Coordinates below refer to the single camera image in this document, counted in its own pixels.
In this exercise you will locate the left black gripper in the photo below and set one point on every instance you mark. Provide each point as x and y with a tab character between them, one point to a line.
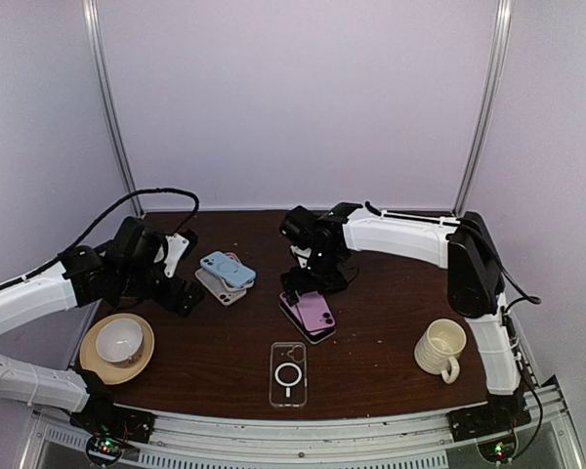
183	307

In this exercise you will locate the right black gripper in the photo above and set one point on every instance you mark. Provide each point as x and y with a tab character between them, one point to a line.
338	282

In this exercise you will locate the purple phone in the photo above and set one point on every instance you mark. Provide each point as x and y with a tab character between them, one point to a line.
313	311
313	337

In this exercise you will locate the clear magsafe phone case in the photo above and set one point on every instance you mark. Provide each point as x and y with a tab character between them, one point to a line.
288	375

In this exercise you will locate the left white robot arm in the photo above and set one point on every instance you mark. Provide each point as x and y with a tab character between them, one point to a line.
139	263

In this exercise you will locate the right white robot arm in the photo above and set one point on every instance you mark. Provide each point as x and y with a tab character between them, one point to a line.
476	277

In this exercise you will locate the pinkish beige phone case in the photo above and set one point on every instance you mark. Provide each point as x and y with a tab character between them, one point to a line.
228	286

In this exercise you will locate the light blue phone case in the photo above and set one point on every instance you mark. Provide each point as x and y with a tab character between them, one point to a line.
224	267

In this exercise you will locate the bottom dark phone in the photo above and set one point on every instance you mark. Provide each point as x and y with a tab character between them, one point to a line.
327	332

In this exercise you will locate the white bowl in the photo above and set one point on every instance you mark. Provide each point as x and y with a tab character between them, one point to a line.
120	341

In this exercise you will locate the tan saucer plate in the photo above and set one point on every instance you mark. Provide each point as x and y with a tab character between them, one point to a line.
116	373

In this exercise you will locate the cream ribbed mug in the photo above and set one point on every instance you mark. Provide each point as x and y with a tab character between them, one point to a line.
438	350

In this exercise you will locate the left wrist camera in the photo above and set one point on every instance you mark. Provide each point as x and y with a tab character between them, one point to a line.
174	248

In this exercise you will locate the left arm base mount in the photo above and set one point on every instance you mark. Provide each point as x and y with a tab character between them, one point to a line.
113	433

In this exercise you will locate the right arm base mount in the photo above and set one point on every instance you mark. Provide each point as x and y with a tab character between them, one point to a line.
493	429

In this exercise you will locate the left aluminium corner post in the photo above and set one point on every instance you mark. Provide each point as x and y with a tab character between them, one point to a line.
94	32

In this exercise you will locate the aluminium corner post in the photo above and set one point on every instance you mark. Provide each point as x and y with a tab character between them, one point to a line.
497	58
94	32

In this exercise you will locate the right aluminium corner post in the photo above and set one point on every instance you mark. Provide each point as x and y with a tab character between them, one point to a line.
497	58

